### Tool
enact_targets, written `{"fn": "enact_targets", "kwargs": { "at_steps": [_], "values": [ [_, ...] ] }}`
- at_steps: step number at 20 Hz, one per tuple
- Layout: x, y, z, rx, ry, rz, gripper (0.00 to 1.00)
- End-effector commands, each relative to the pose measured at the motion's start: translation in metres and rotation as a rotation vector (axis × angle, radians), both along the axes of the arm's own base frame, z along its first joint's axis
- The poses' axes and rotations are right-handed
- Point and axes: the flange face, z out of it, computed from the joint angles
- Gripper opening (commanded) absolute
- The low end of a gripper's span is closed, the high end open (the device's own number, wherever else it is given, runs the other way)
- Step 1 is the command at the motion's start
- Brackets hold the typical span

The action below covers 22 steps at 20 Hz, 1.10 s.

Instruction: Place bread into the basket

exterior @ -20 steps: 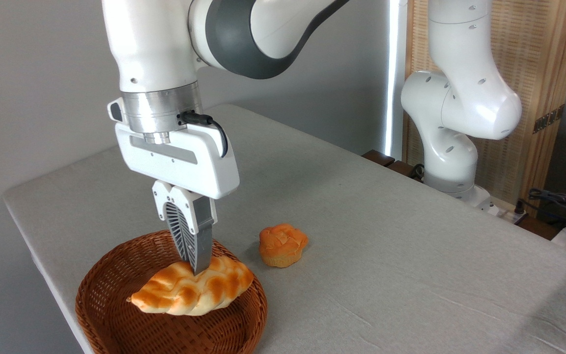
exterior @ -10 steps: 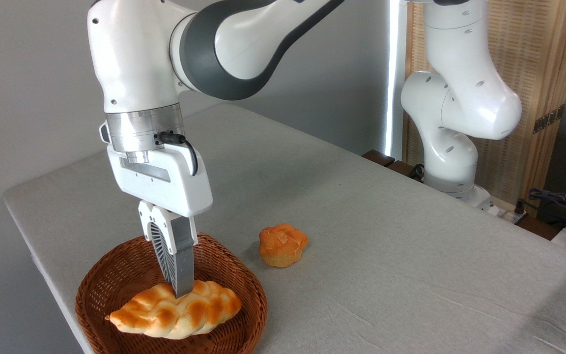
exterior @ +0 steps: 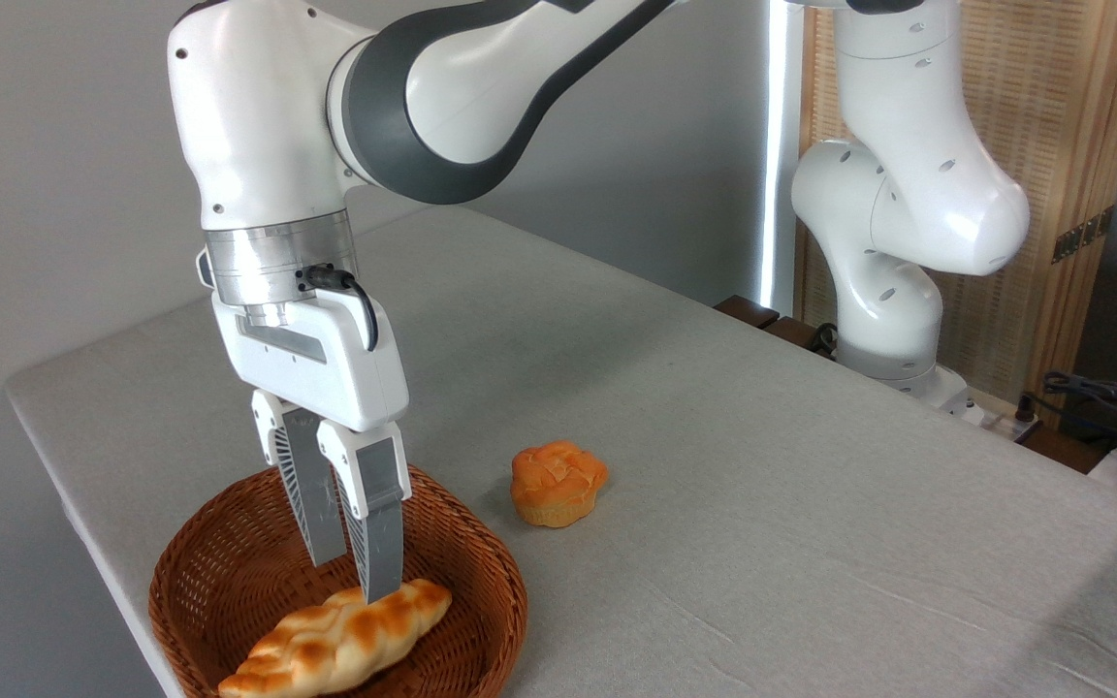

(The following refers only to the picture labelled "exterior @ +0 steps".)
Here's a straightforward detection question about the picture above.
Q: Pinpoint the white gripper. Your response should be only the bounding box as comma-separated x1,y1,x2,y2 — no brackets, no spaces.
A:
196,247,415,605

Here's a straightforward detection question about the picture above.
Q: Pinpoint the braided bread loaf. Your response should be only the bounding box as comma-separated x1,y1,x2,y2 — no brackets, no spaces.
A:
217,578,454,698

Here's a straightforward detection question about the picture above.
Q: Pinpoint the brown wicker basket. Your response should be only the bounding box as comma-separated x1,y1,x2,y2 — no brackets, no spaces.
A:
148,463,529,698

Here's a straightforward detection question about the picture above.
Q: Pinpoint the orange muffin bread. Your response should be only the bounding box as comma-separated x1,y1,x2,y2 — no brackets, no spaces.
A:
510,440,610,529

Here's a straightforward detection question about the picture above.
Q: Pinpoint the grey tablecloth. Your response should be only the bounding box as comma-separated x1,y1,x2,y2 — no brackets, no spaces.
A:
4,204,1117,698

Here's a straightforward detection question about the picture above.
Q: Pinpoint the dark brown wooden block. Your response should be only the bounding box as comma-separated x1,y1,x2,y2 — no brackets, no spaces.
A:
714,295,781,330
762,315,837,360

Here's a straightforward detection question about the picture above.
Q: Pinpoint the dark metal screen hinge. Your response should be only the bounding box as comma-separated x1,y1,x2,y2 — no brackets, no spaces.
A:
1050,205,1116,265

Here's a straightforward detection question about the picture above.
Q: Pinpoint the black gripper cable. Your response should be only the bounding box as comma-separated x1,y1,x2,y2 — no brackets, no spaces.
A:
300,263,381,353

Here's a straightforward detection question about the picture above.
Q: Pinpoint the black cable bundle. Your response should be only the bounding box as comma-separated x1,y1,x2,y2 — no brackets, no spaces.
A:
1017,370,1117,457

